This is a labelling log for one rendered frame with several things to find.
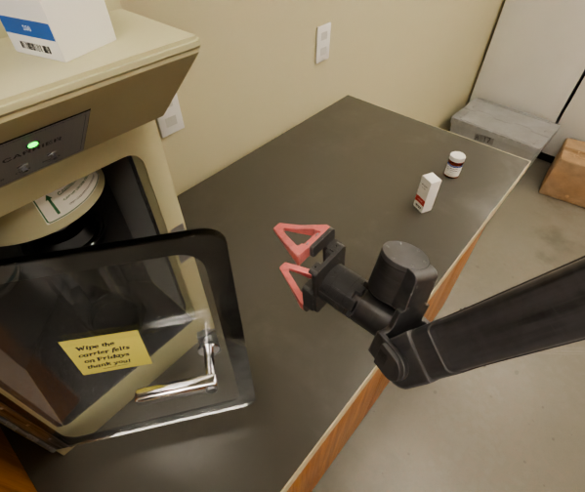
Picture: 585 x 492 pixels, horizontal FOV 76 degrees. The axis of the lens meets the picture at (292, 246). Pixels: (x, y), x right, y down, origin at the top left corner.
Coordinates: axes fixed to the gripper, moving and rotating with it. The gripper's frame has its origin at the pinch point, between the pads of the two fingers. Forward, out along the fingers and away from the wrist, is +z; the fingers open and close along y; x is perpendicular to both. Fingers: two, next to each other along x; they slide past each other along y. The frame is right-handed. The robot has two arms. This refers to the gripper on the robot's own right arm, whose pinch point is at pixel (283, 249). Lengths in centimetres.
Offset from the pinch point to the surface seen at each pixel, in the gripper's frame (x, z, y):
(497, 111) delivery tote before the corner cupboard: -247, 30, -111
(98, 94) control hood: 14.5, 1.3, 31.6
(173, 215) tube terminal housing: 9.1, 12.0, 7.5
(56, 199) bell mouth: 19.8, 14.3, 17.4
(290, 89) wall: -63, 56, -20
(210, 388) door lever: 21.3, -8.8, 3.5
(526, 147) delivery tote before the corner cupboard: -216, -1, -110
